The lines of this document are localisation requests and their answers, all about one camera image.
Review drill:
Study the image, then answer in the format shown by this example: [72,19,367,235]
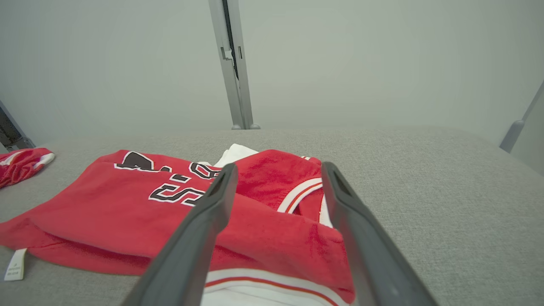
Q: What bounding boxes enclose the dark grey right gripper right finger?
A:
[321,161,439,306]

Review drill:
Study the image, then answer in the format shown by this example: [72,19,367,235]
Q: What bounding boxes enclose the slim grey partition post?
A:
[499,81,544,153]

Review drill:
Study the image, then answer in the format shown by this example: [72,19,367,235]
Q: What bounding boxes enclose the grey double-rail partition post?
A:
[207,0,261,130]

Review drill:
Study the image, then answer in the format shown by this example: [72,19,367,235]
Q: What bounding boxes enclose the red shorts with white trim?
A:
[0,147,56,189]

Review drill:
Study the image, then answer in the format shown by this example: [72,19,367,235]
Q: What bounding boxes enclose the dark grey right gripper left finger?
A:
[121,163,239,306]

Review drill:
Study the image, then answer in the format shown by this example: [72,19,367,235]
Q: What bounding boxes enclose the grey metal partition support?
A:
[0,101,35,153]

